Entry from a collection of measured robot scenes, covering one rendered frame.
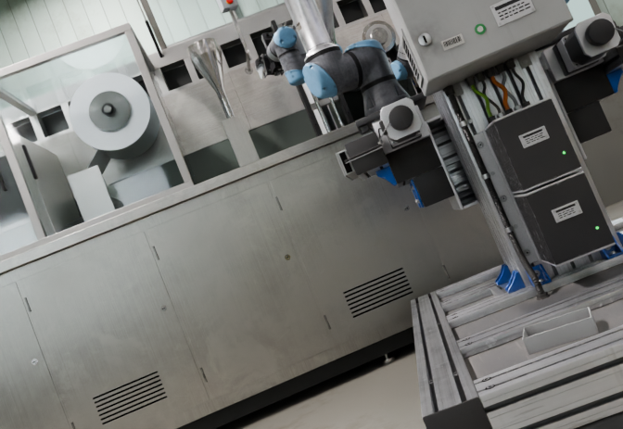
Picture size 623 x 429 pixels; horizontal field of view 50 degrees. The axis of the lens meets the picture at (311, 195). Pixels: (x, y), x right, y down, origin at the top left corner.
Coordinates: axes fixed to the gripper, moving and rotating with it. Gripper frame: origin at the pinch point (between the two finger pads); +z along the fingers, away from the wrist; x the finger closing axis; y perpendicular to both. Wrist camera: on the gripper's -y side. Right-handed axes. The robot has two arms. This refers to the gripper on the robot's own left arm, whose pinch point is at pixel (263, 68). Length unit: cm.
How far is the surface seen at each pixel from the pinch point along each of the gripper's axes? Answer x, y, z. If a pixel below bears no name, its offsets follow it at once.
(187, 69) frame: -17, -27, 62
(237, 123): -7.5, 11.4, 33.4
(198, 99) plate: -16, -11, 62
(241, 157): -9.4, 25.9, 34.4
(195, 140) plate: -22, 8, 64
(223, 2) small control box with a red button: -2.2, -40.2, 24.7
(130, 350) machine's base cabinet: -72, 92, 17
